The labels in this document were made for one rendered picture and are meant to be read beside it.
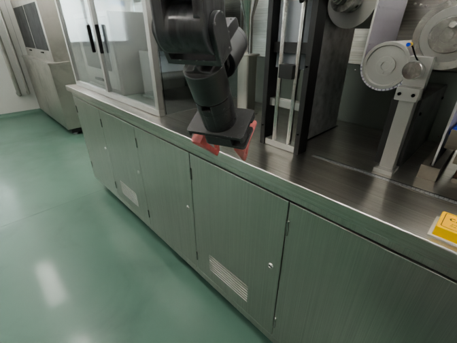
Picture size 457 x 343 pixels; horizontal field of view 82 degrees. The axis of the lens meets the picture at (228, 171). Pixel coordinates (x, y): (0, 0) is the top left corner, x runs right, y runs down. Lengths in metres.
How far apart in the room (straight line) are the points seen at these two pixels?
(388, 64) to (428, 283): 0.55
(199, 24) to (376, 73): 0.65
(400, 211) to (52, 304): 1.64
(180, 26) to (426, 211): 0.63
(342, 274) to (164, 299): 1.02
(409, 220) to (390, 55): 0.44
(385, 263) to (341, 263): 0.12
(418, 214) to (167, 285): 1.29
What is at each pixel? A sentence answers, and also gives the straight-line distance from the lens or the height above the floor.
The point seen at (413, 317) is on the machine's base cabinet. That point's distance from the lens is 0.82.
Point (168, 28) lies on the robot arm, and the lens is 0.35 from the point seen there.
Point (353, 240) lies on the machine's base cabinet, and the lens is 0.75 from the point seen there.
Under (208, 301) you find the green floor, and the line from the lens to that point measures 1.55.
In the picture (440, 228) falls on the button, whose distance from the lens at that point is 0.66.
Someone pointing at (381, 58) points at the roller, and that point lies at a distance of 0.88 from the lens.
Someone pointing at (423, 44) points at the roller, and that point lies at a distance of 0.85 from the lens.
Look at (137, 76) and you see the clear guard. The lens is 1.43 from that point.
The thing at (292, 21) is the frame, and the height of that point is 1.28.
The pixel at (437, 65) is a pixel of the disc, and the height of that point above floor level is 1.18.
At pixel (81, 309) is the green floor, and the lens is 1.70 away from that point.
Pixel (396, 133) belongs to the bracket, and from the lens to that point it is 0.84.
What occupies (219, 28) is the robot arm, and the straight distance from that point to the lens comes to 0.34.
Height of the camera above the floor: 1.26
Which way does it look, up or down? 28 degrees down
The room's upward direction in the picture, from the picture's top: straight up
